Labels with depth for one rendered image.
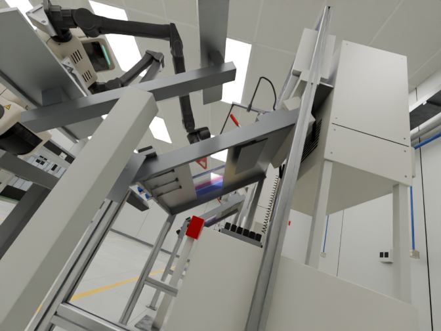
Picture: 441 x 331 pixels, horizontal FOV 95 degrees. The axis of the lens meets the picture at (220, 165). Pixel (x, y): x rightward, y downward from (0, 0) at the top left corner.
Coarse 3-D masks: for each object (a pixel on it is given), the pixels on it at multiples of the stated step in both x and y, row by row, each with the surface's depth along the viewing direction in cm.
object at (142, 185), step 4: (136, 184) 71; (140, 184) 73; (144, 184) 80; (144, 188) 78; (148, 188) 84; (148, 192) 82; (152, 192) 90; (152, 196) 88; (156, 196) 97; (156, 200) 94; (160, 200) 105; (160, 204) 101; (164, 204) 114; (164, 208) 110; (168, 208) 125; (168, 212) 120
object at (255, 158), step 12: (276, 132) 92; (288, 132) 97; (240, 144) 88; (252, 144) 83; (264, 144) 89; (276, 144) 106; (228, 156) 94; (240, 156) 89; (252, 156) 95; (264, 156) 115; (228, 168) 108; (240, 168) 103; (252, 168) 125; (264, 168) 137; (228, 180) 127; (240, 180) 138
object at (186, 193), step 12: (180, 168) 84; (156, 180) 85; (168, 180) 89; (180, 180) 95; (192, 180) 101; (156, 192) 97; (180, 192) 111; (192, 192) 119; (168, 204) 120; (180, 204) 131
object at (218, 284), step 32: (192, 256) 60; (224, 256) 60; (256, 256) 60; (192, 288) 56; (224, 288) 57; (288, 288) 57; (320, 288) 58; (352, 288) 58; (192, 320) 53; (224, 320) 54; (288, 320) 54; (320, 320) 54; (352, 320) 55; (384, 320) 55; (416, 320) 55
